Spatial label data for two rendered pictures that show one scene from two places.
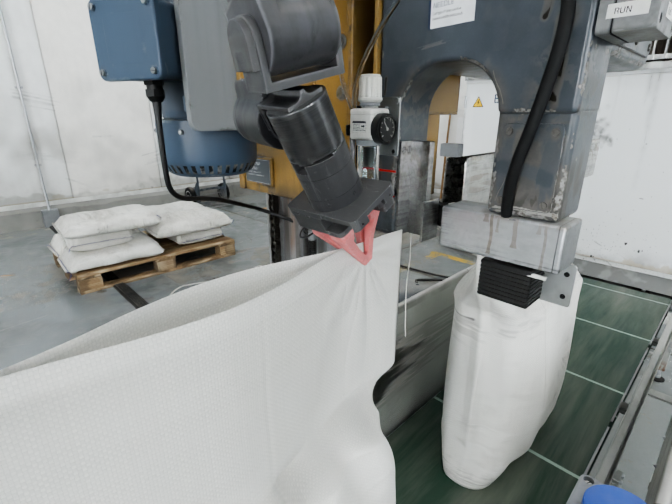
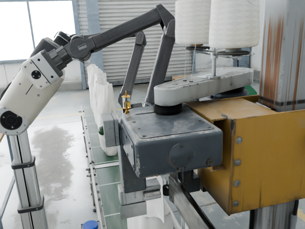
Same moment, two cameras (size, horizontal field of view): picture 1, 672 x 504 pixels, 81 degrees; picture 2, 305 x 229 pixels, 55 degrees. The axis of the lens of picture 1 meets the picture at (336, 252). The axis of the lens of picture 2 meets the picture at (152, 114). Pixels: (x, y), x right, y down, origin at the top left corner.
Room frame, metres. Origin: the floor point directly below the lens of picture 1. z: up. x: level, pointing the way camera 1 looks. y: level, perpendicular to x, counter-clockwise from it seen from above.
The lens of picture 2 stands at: (0.96, -0.98, 1.60)
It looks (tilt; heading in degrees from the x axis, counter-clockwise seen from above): 17 degrees down; 120
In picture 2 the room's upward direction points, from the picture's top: 2 degrees counter-clockwise
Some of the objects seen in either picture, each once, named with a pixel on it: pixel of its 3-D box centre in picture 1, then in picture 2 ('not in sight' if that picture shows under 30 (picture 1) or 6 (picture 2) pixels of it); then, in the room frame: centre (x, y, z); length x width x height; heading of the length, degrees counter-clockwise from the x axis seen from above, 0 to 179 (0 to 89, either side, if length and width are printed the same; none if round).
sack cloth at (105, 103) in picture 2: not in sight; (106, 115); (-0.88, 1.32, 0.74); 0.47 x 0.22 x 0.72; 132
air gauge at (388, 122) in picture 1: (382, 128); not in sight; (0.51, -0.06, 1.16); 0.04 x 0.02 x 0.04; 134
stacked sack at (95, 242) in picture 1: (94, 231); not in sight; (2.93, 1.87, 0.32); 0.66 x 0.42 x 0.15; 38
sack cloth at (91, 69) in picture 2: not in sight; (95, 89); (-1.88, 2.34, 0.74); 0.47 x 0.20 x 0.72; 136
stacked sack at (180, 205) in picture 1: (167, 212); not in sight; (3.53, 1.54, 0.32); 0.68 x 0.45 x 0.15; 134
